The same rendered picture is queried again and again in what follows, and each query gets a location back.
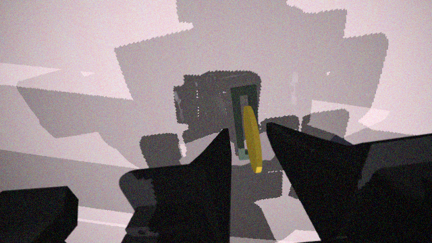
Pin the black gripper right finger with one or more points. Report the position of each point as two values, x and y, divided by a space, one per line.
330 178

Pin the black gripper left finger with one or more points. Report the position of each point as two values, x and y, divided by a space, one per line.
207 179

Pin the dark grey box walls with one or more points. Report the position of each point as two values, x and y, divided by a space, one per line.
340 140

